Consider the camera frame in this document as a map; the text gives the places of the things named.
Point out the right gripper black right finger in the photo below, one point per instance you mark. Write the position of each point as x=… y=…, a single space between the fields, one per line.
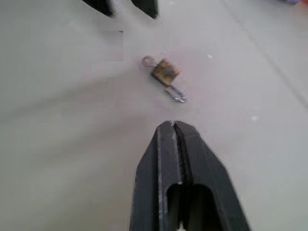
x=211 y=168

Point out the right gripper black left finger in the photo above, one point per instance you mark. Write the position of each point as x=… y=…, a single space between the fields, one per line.
x=149 y=183

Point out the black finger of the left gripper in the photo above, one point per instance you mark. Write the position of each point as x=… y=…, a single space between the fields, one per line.
x=144 y=7
x=99 y=6

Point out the brass padlock with steel shackle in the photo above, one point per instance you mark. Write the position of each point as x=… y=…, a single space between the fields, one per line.
x=166 y=71

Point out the silver padlock key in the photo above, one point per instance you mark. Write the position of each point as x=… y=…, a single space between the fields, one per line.
x=176 y=94

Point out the purple and dark object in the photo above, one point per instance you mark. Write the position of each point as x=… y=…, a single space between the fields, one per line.
x=288 y=1

